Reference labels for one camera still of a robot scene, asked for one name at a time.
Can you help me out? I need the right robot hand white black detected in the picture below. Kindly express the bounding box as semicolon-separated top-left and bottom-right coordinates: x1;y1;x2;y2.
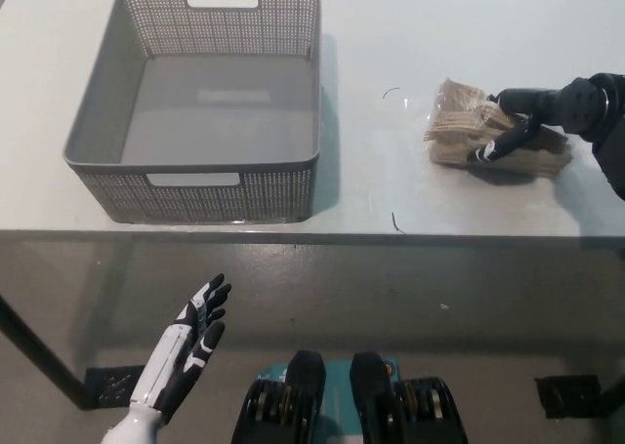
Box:
467;72;612;164

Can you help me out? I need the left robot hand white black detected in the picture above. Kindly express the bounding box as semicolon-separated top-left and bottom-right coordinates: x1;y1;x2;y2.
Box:
127;273;232;424

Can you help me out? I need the clear bag of wooden cutlery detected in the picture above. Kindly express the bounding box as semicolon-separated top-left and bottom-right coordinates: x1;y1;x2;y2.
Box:
422;76;575;182

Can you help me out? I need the black floor foot plate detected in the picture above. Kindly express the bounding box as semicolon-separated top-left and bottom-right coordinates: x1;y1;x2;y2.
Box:
83;365;146;410
534;375;603;420

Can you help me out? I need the black metal table leg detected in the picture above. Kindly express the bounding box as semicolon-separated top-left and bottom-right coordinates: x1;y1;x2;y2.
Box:
600;376;625;407
0;291;97;411

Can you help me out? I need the grey perforated plastic basket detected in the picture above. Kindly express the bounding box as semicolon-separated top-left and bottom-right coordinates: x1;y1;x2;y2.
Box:
62;0;322;223

